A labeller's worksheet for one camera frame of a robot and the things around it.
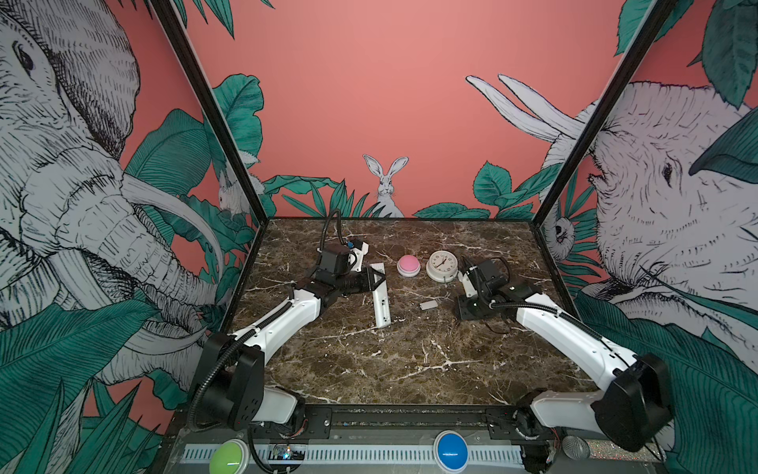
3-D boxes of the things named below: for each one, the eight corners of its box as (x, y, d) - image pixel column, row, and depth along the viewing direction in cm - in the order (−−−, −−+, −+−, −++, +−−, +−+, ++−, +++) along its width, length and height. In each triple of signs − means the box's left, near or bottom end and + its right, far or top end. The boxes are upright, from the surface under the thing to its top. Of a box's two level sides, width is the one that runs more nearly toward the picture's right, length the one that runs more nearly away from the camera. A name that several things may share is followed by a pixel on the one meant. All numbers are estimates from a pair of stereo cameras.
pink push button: (397, 276, 106) (397, 273, 104) (397, 258, 111) (397, 255, 109) (420, 277, 106) (421, 273, 104) (419, 258, 111) (419, 255, 109)
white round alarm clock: (427, 285, 103) (429, 277, 100) (424, 258, 111) (426, 250, 107) (457, 285, 104) (460, 277, 100) (452, 258, 111) (455, 250, 107)
